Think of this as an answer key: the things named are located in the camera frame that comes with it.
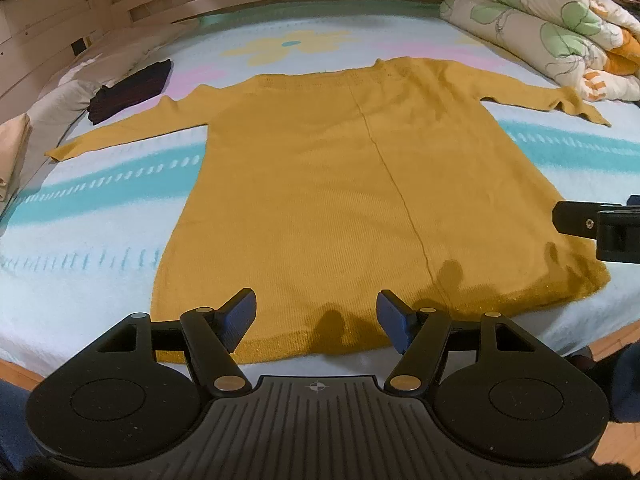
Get white pillow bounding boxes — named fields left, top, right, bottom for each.
left=15, top=21, right=201, bottom=196

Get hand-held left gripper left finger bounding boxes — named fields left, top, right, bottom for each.
left=95, top=287, right=258, bottom=399

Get person's dark blue pants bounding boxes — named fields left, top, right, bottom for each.
left=0, top=320, right=640, bottom=480

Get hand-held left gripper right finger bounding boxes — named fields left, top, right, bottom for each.
left=376, top=289, right=539, bottom=397

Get beige folded cloth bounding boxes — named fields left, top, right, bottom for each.
left=0, top=112, right=34, bottom=203

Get floral print quilt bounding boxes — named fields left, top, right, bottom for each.
left=439, top=0, right=640, bottom=103

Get mustard yellow knit sweater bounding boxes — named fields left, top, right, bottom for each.
left=44, top=56, right=613, bottom=365

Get dark folded cloth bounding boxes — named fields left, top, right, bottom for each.
left=88, top=58, right=174, bottom=126

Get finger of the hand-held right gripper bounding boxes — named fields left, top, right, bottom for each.
left=552, top=201, right=599, bottom=237

